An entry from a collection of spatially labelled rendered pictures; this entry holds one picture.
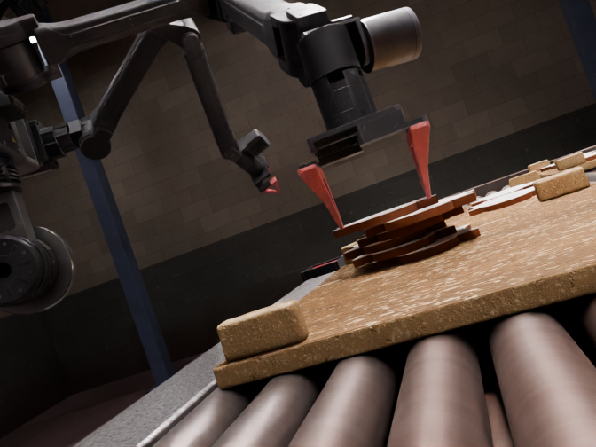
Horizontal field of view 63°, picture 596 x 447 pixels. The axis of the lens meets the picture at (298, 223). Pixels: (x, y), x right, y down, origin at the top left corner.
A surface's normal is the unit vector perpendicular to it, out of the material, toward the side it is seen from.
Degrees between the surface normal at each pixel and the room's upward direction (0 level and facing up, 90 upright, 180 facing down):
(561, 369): 14
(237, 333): 88
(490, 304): 90
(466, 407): 50
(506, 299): 90
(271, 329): 86
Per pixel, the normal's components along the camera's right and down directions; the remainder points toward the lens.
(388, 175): -0.17, 0.04
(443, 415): 0.04, -0.99
